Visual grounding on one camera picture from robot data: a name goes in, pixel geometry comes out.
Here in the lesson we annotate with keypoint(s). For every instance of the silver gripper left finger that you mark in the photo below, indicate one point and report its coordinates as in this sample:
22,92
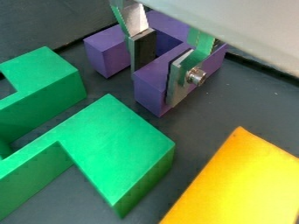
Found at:
141,36

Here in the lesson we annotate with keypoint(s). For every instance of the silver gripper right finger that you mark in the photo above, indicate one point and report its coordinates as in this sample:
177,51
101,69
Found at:
186,68

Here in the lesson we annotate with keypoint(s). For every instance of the purple U-shaped block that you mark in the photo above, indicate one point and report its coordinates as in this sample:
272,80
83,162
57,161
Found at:
109,57

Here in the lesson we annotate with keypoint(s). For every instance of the green S-shaped block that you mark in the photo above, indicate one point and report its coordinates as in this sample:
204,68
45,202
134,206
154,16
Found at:
119,150

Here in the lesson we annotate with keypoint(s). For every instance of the yellow long bar block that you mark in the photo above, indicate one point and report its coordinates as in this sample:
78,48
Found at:
248,186

